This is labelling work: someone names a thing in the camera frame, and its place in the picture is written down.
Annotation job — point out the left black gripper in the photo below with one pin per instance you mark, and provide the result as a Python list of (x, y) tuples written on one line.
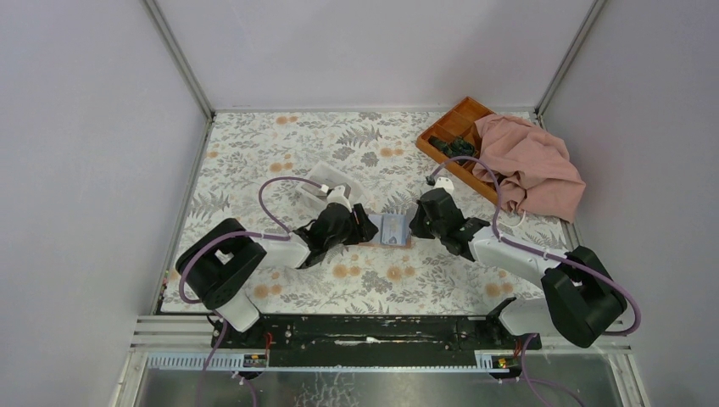
[(364, 231)]

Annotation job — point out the pink cloth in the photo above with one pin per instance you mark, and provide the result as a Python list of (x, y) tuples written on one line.
[(532, 166)]

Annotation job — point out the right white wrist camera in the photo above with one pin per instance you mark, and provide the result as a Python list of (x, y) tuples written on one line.
[(441, 182)]

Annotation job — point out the tan leather card holder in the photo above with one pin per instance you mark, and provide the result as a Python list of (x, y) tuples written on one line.
[(376, 220)]

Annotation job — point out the silver VIP credit card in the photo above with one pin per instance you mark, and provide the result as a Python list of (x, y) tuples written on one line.
[(394, 230)]

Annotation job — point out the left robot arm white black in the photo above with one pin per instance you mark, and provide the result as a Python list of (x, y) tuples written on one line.
[(218, 265)]

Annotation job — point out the dark green items in tray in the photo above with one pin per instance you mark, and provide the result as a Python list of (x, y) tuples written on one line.
[(458, 147)]

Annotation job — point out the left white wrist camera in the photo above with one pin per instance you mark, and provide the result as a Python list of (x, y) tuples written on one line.
[(337, 195)]

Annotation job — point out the floral table mat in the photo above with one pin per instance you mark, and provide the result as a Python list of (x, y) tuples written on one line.
[(251, 167)]

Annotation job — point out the white plastic card box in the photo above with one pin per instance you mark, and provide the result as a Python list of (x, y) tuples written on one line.
[(324, 178)]

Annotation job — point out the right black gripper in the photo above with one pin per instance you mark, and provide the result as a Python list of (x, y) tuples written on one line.
[(415, 225)]

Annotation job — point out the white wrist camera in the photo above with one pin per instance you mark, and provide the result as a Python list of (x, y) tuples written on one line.
[(337, 195), (441, 182)]

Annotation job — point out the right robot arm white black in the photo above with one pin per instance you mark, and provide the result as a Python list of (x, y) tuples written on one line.
[(578, 301)]

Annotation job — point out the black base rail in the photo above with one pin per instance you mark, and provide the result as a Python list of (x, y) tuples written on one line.
[(371, 341)]

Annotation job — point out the orange wooden tray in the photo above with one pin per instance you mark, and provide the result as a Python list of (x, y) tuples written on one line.
[(459, 123)]

